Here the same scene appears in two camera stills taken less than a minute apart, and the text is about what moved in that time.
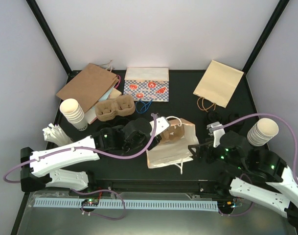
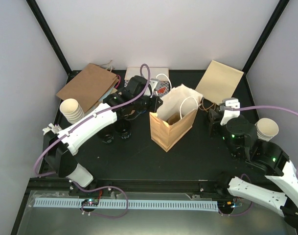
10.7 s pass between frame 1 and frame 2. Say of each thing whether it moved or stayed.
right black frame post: stayed
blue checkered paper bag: stayed
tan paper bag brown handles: stayed
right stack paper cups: stayed
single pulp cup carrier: moved
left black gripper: moved
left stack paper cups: stayed
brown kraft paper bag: stayed
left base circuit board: stayed
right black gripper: moved
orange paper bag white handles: moved
